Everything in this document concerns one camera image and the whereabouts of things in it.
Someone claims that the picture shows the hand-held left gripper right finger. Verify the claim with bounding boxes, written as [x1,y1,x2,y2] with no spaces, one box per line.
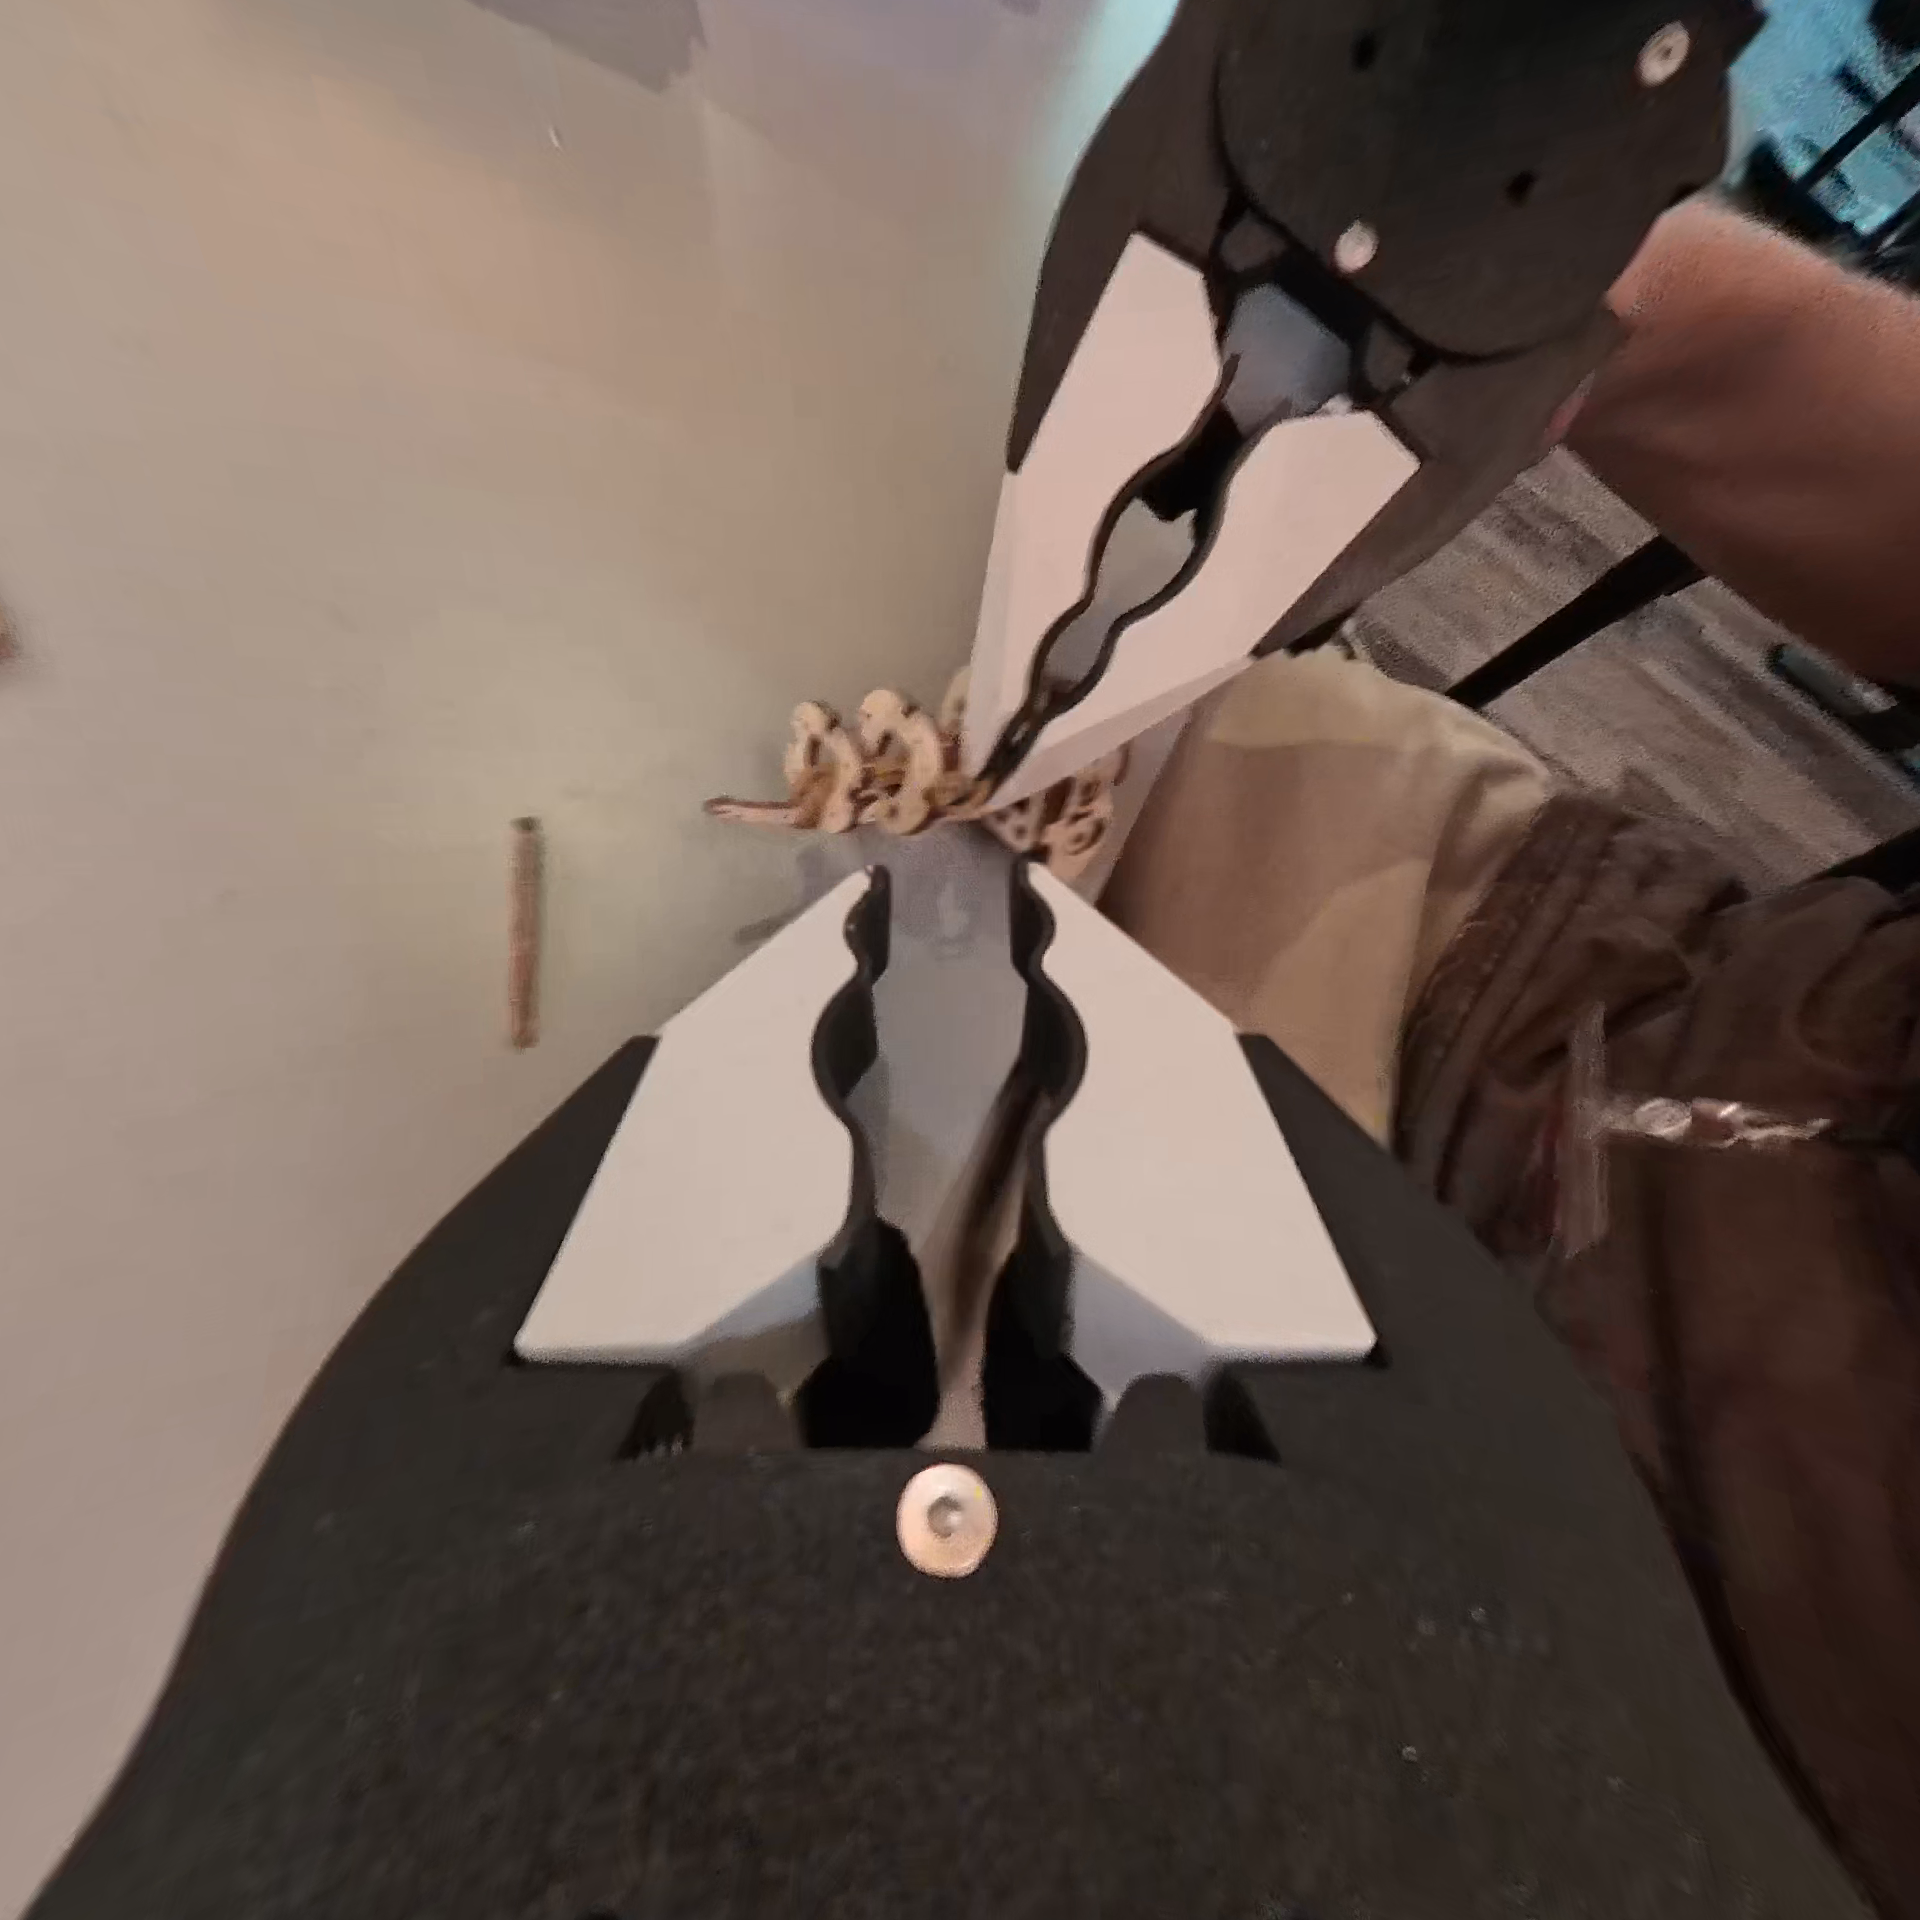
[977,860,1380,1452]

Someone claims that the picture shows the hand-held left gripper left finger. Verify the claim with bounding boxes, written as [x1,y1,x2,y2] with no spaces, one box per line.
[513,867,943,1452]

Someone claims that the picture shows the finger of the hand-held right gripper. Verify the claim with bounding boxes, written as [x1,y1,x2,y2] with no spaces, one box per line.
[989,292,1429,811]
[964,231,1291,783]

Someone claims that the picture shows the small wooden model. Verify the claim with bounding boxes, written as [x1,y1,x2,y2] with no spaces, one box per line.
[705,668,1130,875]

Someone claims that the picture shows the person's right forearm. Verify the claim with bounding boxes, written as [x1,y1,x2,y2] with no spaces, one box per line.
[1561,195,1920,684]

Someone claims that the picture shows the beige camouflage garment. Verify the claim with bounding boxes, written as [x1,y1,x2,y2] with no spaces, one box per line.
[1101,657,1564,1164]

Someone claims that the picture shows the thin wooden stick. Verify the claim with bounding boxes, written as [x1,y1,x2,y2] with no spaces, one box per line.
[503,815,541,1049]

